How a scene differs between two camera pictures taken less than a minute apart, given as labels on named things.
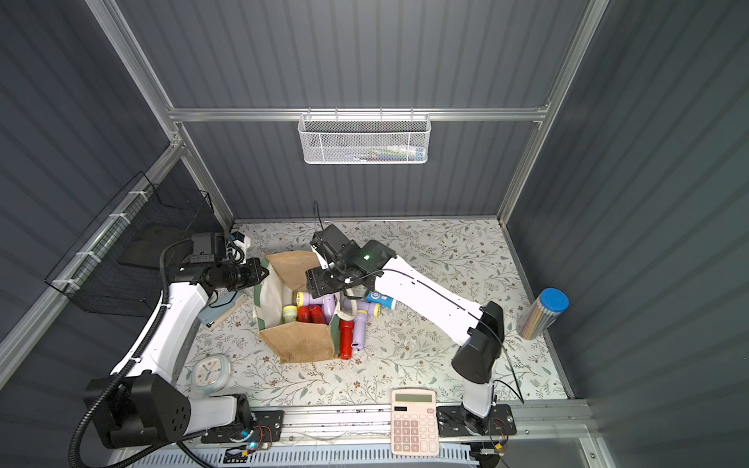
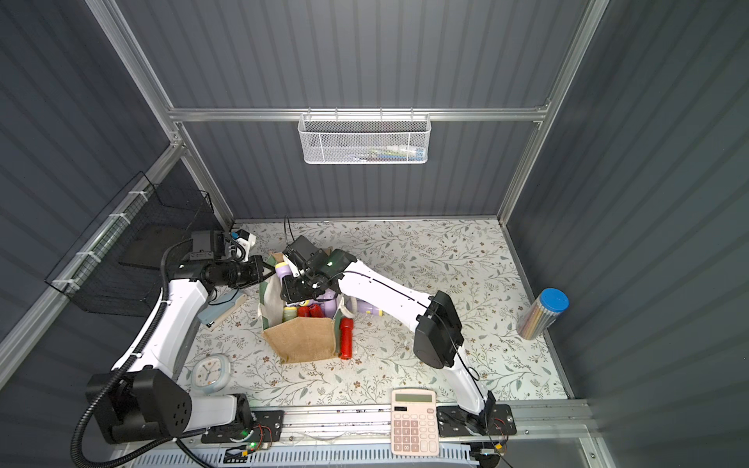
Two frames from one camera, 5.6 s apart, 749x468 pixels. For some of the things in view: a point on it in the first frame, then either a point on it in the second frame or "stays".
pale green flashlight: [289, 313] stays
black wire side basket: [116, 265] stays
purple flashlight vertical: [359, 331] to [282, 269]
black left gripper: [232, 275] stays
